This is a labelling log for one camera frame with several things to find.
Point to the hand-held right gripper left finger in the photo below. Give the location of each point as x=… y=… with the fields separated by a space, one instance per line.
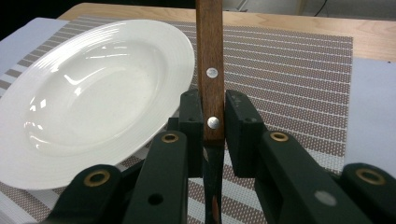
x=190 y=130

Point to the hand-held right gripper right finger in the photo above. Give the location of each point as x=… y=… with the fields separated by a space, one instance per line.
x=244 y=133

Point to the white round plate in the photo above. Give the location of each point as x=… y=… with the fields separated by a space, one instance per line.
x=93 y=102

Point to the striped woven placemat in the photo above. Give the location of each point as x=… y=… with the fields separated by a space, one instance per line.
x=295 y=93

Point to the white table cover sheet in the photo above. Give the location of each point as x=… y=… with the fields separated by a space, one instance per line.
x=373 y=109

